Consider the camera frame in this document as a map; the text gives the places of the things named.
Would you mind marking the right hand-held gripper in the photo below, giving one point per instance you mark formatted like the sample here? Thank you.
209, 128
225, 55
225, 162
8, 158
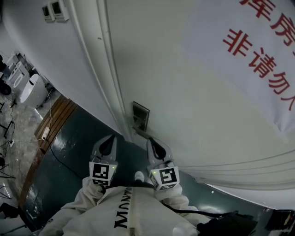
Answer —
166, 177

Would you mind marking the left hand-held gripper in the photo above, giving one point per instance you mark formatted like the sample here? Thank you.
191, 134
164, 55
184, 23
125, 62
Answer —
100, 171

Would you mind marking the person's left forearm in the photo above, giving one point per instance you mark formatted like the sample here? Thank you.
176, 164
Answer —
88, 192

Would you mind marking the person's right forearm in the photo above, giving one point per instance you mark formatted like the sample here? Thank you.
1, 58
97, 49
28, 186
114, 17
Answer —
170, 198

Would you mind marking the silver door lock plate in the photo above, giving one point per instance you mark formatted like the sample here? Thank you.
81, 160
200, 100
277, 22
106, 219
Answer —
141, 113

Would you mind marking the white door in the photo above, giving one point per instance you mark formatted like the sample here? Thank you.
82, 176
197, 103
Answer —
184, 92

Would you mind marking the person's right white shoe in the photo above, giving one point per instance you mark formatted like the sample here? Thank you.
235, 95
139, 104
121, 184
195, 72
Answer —
139, 176

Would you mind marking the person's black trousers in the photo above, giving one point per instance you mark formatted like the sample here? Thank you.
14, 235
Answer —
140, 184

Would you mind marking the wooden floor step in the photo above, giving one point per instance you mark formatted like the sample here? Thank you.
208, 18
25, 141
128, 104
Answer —
60, 110

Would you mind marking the person's white jacket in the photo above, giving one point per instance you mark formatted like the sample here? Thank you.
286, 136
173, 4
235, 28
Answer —
143, 216

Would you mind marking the white oval bathtub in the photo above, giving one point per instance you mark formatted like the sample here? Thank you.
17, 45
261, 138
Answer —
34, 92

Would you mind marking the small white power strip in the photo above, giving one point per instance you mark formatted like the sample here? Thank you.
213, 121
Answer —
12, 143

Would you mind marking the black bag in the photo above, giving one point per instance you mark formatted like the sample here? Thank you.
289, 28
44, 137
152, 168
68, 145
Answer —
225, 225

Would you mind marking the white paper sign red characters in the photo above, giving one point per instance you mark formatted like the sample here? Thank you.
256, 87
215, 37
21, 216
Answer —
253, 92

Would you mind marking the white toilet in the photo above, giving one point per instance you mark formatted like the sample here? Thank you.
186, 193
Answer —
17, 73

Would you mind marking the black case with red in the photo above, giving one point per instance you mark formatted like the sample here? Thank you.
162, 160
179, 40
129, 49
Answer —
279, 220

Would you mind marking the white wall control panel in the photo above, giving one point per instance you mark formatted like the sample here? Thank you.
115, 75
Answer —
48, 12
60, 10

